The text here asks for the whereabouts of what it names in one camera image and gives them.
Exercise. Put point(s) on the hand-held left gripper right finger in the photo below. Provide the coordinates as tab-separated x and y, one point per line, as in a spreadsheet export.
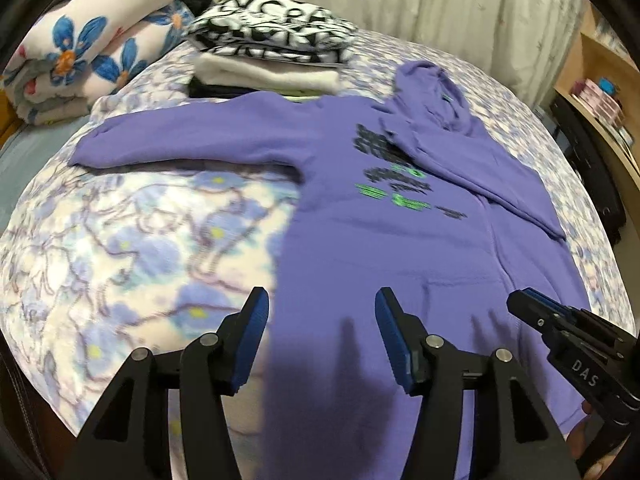
395	332

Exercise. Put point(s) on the folded blue flower quilt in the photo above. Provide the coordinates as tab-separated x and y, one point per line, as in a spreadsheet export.
95	35

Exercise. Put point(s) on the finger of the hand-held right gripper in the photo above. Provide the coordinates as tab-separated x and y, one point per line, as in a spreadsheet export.
535	312

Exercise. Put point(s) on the folded cream cloth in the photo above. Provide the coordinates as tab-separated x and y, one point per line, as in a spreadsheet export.
265	75

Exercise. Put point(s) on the pink box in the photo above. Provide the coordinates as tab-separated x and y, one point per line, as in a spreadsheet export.
597	97

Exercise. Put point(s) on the grey bed sheet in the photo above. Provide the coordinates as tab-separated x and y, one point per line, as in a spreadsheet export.
35	160

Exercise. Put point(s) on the purple floral fleece blanket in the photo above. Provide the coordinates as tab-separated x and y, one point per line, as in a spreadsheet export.
150	260

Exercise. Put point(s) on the purple hoodie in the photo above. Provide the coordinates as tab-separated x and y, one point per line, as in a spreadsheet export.
350	240

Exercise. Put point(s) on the wooden bed frame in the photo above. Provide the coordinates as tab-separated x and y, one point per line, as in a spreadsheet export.
10	120

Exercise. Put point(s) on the wooden shelf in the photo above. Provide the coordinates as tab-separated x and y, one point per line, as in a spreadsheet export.
595	60

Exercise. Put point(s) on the black bag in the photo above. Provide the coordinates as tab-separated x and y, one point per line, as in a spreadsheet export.
585	160

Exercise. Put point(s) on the folded black cloth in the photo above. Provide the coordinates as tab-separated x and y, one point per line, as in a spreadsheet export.
220	91

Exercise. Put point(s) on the cream curtain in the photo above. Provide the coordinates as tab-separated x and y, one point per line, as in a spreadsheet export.
410	0

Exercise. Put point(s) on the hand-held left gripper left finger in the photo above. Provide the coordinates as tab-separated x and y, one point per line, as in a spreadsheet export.
251	330

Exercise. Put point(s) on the person's right hand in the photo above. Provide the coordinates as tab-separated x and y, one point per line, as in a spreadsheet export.
582	440

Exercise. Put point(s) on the black and white printed cloth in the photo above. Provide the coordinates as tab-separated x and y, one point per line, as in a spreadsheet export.
272	30

